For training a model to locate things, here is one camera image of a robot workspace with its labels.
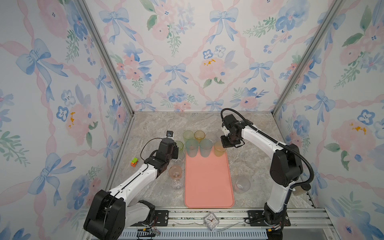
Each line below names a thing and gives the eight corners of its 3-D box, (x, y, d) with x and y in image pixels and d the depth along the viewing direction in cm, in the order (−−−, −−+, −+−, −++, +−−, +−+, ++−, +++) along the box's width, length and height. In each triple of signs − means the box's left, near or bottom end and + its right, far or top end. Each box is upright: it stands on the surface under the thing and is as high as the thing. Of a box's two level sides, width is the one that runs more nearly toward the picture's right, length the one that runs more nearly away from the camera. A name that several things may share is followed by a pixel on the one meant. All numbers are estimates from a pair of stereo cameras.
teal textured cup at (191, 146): (185, 155, 97) (184, 147, 90) (188, 146, 102) (187, 138, 94) (195, 157, 96) (195, 149, 89) (197, 148, 101) (198, 140, 93)
